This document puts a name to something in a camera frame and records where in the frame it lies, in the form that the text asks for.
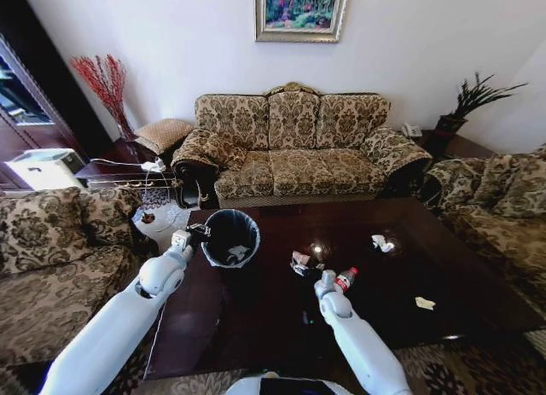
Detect white box appliance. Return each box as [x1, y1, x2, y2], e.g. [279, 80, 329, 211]
[3, 148, 90, 191]

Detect green plant in dark pot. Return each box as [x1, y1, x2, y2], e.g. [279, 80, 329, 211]
[434, 72, 530, 136]

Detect dark wooden cabinet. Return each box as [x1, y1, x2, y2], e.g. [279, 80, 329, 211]
[0, 0, 114, 189]

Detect floral throw pillow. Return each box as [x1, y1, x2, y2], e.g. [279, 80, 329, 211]
[203, 132, 249, 174]

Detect black bin with blue bag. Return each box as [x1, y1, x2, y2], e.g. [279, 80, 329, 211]
[200, 208, 261, 270]

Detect floral armchair with two cushions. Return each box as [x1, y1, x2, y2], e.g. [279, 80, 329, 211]
[420, 143, 546, 315]

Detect framed colourful painting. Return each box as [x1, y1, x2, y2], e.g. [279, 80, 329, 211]
[254, 0, 351, 44]

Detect dark wooden side table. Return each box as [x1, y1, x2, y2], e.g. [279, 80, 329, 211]
[76, 137, 180, 191]

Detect clear bottle with red label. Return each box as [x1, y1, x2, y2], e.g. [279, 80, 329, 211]
[334, 266, 359, 294]

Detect gold patterned cushion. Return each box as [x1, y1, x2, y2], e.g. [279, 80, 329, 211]
[134, 118, 195, 154]

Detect white crumpled tissue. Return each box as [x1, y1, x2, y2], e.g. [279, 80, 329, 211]
[369, 234, 396, 253]

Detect crumpled pink and white wrapper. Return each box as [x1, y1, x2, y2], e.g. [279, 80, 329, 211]
[290, 250, 313, 273]

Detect floral armchair with dark arm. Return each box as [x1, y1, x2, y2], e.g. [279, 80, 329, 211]
[0, 185, 148, 367]

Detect dark corner side table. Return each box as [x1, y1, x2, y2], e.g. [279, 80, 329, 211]
[415, 128, 500, 162]

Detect red branches in vase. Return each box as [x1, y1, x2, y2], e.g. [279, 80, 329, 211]
[68, 53, 137, 142]

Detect patterned floor rug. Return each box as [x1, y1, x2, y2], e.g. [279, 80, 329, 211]
[0, 328, 546, 395]

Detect dark wooden coffee table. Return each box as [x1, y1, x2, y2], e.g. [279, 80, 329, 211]
[142, 197, 543, 381]

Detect floral three-seat sofa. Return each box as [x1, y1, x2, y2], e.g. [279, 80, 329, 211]
[171, 82, 434, 209]

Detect thin white cable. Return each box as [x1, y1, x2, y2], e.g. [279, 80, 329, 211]
[90, 157, 180, 225]

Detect white robot front shell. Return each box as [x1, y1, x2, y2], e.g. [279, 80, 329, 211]
[224, 371, 349, 395]

